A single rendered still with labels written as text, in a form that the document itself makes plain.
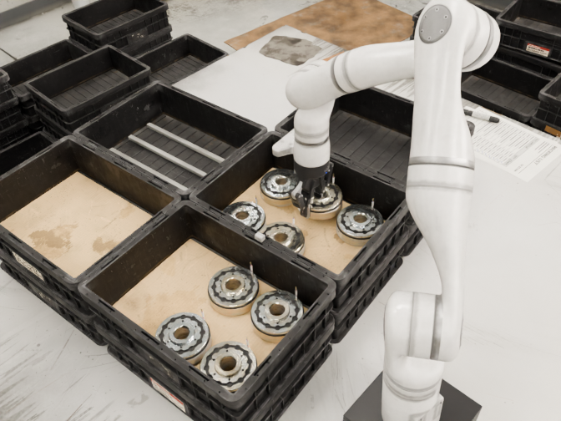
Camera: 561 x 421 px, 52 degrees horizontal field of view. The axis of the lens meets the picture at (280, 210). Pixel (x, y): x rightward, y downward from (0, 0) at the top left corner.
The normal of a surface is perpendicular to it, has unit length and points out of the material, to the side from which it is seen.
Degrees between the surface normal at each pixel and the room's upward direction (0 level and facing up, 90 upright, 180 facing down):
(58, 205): 0
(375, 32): 0
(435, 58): 56
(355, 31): 0
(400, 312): 17
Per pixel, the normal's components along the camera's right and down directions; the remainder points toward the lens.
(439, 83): -0.62, -0.03
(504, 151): -0.04, -0.71
